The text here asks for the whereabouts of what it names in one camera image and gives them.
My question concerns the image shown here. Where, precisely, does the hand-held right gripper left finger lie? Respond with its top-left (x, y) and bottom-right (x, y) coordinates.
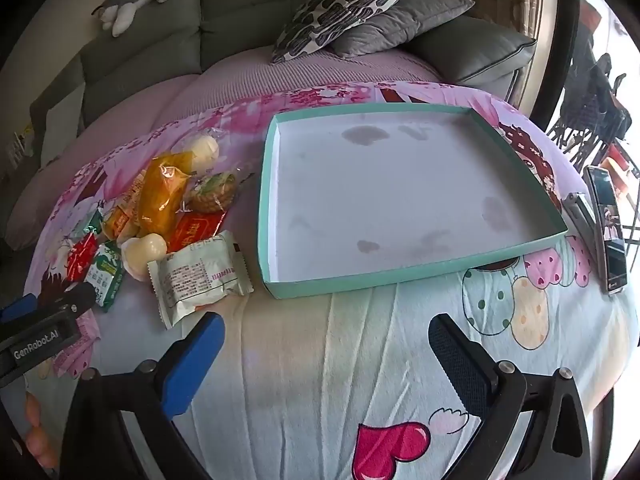
top-left (60, 311), bottom-right (226, 480)

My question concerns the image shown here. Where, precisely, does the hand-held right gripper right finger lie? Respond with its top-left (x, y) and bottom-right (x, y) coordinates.
top-left (428, 313), bottom-right (593, 480)

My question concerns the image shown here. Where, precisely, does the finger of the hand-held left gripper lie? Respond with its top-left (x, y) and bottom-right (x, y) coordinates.
top-left (0, 294), bottom-right (38, 323)
top-left (45, 284), bottom-right (97, 318)

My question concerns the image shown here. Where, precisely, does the green biscuit packet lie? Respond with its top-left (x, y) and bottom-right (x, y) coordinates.
top-left (82, 241), bottom-right (126, 313)

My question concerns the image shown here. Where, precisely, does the crinkled red cartoon snack bag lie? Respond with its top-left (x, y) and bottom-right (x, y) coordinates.
top-left (65, 232), bottom-right (103, 283)

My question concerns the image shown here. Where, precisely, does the small green snack packet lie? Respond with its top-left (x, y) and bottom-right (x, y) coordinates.
top-left (80, 209), bottom-right (106, 236)

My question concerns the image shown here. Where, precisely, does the round bun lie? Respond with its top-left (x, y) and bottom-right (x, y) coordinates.
top-left (121, 234), bottom-right (168, 278)
top-left (172, 129), bottom-right (223, 173)

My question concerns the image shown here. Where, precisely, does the pale green snack packet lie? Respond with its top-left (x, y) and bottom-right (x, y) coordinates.
top-left (146, 230), bottom-right (254, 329)

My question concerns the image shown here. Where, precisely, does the orange and white snack packet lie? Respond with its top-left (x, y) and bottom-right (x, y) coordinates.
top-left (102, 175), bottom-right (148, 241)

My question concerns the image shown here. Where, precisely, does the yellow cake packet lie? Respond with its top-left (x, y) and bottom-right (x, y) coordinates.
top-left (137, 151), bottom-right (198, 238)

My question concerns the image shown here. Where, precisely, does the red snack packet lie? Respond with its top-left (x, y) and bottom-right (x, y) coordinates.
top-left (167, 210), bottom-right (228, 253)

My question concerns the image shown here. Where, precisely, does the cookie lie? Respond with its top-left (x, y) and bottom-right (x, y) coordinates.
top-left (187, 170), bottom-right (246, 213)

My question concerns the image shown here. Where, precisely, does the teal cardboard tray box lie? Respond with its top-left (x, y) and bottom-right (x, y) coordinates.
top-left (257, 103), bottom-right (569, 300)

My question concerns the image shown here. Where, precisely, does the person's left hand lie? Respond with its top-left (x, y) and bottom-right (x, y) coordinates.
top-left (22, 392), bottom-right (63, 468)

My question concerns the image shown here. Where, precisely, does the printed cartoon blanket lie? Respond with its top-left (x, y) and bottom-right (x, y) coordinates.
top-left (22, 80), bottom-right (640, 480)

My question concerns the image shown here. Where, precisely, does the white board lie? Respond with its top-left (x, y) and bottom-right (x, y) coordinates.
top-left (40, 82), bottom-right (86, 166)

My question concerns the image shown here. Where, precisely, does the silver phone stand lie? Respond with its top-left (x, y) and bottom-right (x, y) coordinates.
top-left (561, 191), bottom-right (601, 266)

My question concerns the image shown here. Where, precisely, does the smartphone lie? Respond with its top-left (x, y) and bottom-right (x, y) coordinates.
top-left (582, 165), bottom-right (628, 294)

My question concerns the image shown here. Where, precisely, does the pink ribbed sofa cover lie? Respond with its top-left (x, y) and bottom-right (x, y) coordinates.
top-left (5, 47), bottom-right (441, 251)

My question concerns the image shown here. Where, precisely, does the orange bucket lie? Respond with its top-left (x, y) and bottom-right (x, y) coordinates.
top-left (600, 152), bottom-right (640, 196)

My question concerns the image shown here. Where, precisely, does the grey sofa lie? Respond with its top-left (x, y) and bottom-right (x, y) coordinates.
top-left (27, 0), bottom-right (538, 186)

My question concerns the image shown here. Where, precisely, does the black folding chair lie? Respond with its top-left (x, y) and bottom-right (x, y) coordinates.
top-left (547, 52), bottom-right (633, 171)

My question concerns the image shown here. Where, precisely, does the grey pillow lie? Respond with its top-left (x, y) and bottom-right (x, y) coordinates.
top-left (330, 0), bottom-right (476, 58)

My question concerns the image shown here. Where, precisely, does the black and white patterned pillow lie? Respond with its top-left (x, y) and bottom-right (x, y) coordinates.
top-left (271, 0), bottom-right (408, 65)

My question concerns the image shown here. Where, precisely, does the dark window frame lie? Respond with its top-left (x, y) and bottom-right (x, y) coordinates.
top-left (532, 0), bottom-right (583, 116)

